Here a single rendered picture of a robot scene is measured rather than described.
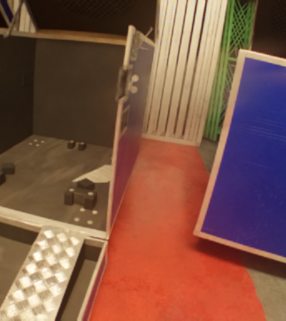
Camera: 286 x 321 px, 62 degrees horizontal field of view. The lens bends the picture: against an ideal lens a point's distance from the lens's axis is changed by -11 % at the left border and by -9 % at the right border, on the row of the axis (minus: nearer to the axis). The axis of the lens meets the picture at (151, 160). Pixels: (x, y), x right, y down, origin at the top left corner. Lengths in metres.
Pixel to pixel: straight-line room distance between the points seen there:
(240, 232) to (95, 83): 1.34
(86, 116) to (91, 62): 0.39
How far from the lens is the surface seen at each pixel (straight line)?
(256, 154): 1.01
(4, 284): 1.12
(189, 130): 2.87
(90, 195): 1.20
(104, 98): 1.86
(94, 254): 1.14
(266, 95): 0.97
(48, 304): 0.94
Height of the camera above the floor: 0.87
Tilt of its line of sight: 22 degrees down
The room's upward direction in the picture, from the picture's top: 9 degrees clockwise
